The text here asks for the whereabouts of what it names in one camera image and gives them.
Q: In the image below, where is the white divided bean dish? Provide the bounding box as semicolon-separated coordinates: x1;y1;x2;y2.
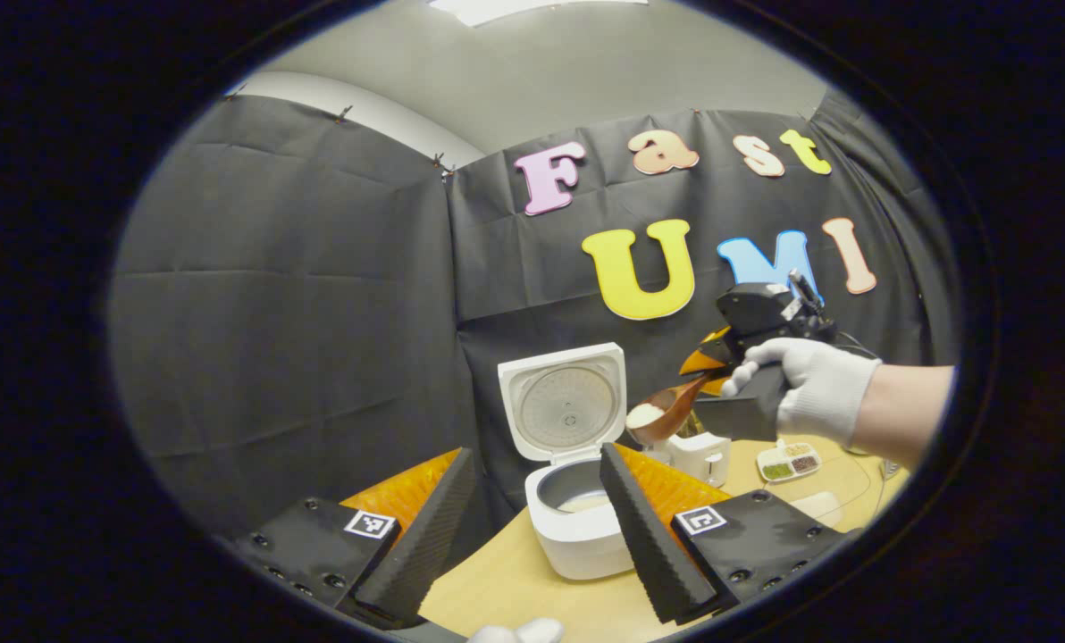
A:
756;440;822;484

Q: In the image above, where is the brown wooden spoon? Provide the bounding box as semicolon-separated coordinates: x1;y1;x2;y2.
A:
625;375;710;447

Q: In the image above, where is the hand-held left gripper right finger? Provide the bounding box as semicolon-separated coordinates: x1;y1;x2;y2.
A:
597;441;866;626

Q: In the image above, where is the black cable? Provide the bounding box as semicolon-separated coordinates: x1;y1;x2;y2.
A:
823;329;884;361

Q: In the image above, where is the black backdrop cloth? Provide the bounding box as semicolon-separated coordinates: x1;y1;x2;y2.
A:
108;89;960;537

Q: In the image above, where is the white rice cooker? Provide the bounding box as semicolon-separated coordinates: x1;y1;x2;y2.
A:
497;343;641;581

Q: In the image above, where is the ceiling light panel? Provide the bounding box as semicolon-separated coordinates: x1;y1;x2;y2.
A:
430;0;650;28

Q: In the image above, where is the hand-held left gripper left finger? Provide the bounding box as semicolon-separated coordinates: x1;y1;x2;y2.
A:
214;447;478;626

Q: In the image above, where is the white toaster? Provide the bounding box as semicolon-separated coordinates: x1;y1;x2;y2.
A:
667;430;732;488

